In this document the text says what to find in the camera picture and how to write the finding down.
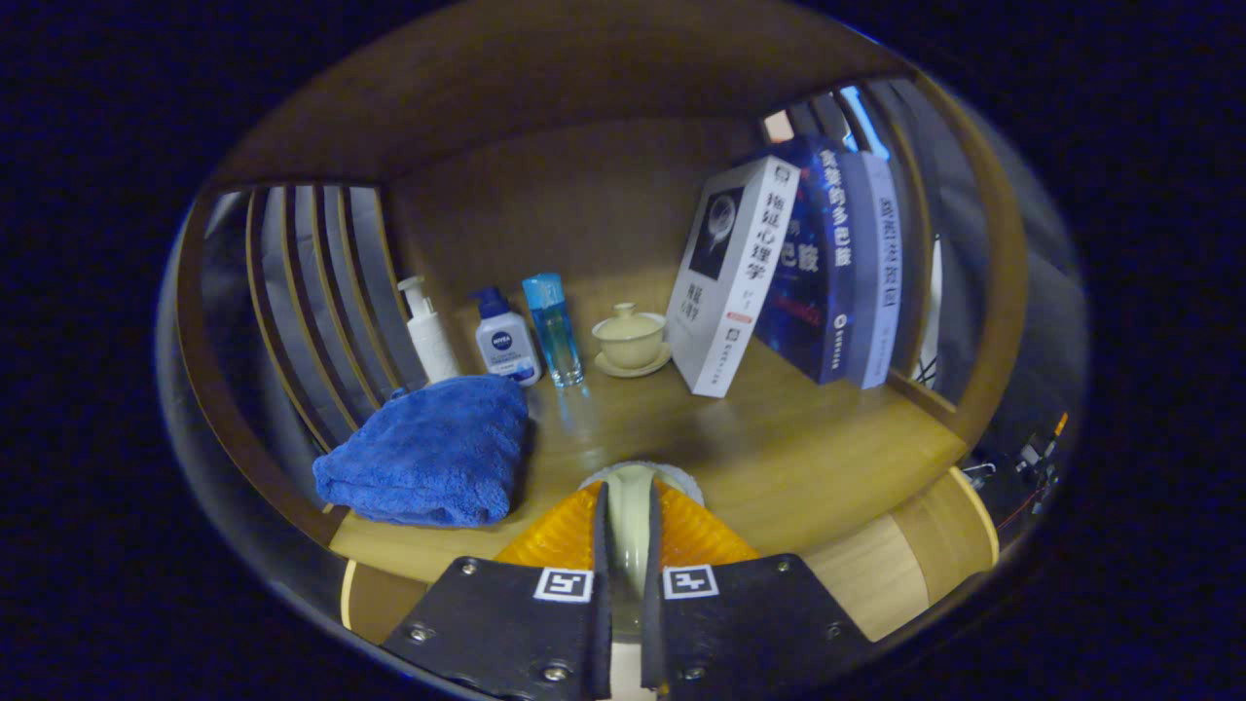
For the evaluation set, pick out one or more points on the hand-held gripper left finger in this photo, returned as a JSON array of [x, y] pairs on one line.
[[602, 604]]

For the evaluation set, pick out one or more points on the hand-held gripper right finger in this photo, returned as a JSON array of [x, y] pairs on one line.
[[650, 623]]

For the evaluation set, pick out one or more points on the cream sponge with white pad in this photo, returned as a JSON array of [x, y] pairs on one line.
[[628, 516]]

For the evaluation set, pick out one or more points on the wooden countertop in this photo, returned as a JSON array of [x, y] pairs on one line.
[[779, 458]]

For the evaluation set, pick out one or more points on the wooden cabinet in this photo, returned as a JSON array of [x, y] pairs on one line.
[[545, 78]]

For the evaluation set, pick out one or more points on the blue folded towel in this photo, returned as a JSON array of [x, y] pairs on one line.
[[428, 453]]

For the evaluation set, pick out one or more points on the cream lidded teacup with saucer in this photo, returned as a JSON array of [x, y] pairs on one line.
[[630, 341]]

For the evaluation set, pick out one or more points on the white bottle with blue cap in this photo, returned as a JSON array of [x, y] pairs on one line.
[[506, 346]]

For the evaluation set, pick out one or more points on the clear blue bottle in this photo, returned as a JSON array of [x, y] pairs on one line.
[[555, 331]]

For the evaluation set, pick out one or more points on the white pump bottle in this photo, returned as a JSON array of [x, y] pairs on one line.
[[431, 341]]

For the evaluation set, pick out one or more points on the white book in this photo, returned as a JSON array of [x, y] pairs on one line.
[[730, 282]]

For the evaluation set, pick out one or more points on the dark blue book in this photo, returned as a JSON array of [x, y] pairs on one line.
[[813, 282]]

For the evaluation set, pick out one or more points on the black and orange device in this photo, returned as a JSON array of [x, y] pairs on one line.
[[1032, 453]]

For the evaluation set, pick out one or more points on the pale blue book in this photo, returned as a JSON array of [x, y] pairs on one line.
[[881, 273]]

